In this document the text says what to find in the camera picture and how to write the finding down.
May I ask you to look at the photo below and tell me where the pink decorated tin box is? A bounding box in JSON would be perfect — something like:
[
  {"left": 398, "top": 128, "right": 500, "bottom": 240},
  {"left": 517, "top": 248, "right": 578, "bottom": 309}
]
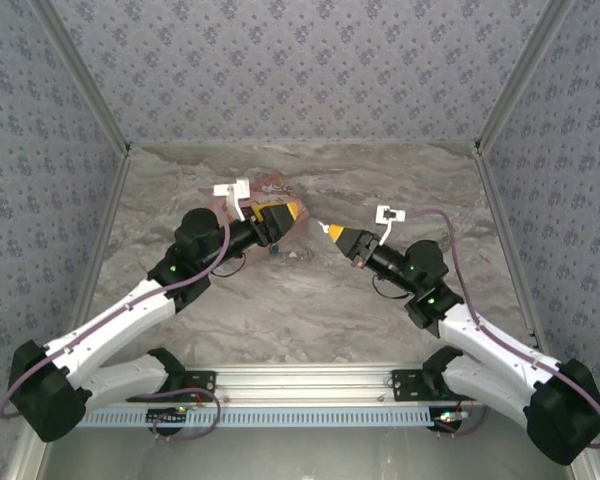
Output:
[{"left": 207, "top": 172, "right": 312, "bottom": 270}]

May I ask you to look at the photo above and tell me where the small circuit board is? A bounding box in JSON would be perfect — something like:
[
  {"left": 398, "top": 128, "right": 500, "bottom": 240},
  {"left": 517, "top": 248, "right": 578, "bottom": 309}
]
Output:
[
  {"left": 147, "top": 407, "right": 189, "bottom": 427},
  {"left": 432, "top": 407, "right": 469, "bottom": 432}
]

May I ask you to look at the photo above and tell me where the grey metal panel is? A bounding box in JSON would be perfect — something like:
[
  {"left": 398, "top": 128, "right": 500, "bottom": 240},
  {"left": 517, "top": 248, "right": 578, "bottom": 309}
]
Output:
[{"left": 42, "top": 424, "right": 579, "bottom": 480}]

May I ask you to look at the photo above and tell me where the aluminium table side rail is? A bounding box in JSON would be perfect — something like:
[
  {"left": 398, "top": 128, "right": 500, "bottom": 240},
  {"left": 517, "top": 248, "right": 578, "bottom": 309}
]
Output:
[
  {"left": 9, "top": 149, "right": 132, "bottom": 480},
  {"left": 473, "top": 144, "right": 600, "bottom": 480}
]

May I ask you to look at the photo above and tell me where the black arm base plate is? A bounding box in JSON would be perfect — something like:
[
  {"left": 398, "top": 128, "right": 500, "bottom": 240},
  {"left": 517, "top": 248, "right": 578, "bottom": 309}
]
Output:
[
  {"left": 127, "top": 369, "right": 218, "bottom": 404},
  {"left": 390, "top": 368, "right": 481, "bottom": 404}
]

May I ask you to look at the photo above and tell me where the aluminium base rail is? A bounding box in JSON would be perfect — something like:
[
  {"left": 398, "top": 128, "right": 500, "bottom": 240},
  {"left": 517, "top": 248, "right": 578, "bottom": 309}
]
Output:
[{"left": 124, "top": 364, "right": 474, "bottom": 407}]

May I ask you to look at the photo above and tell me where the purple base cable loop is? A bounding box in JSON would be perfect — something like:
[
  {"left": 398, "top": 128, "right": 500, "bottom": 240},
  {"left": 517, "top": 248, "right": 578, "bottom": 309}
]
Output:
[
  {"left": 147, "top": 387, "right": 223, "bottom": 443},
  {"left": 432, "top": 399, "right": 492, "bottom": 439}
]

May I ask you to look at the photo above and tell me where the slotted light blue cable duct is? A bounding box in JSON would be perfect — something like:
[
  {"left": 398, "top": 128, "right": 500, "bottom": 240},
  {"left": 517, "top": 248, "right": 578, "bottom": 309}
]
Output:
[{"left": 77, "top": 406, "right": 441, "bottom": 429}]

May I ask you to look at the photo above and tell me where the aluminium frame post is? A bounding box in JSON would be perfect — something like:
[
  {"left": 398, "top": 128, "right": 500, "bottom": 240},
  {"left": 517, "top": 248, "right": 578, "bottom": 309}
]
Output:
[
  {"left": 29, "top": 0, "right": 132, "bottom": 157},
  {"left": 473, "top": 0, "right": 577, "bottom": 154}
]

